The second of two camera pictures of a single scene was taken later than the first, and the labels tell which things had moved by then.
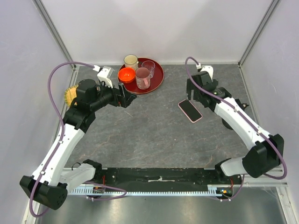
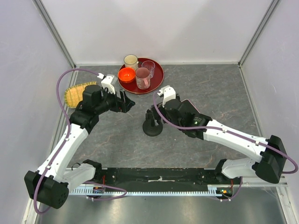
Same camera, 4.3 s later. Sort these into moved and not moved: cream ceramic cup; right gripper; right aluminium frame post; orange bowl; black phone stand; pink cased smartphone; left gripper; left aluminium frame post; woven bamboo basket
Moved: right gripper; black phone stand; left gripper
Not moved: left aluminium frame post; woven bamboo basket; cream ceramic cup; orange bowl; right aluminium frame post; pink cased smartphone
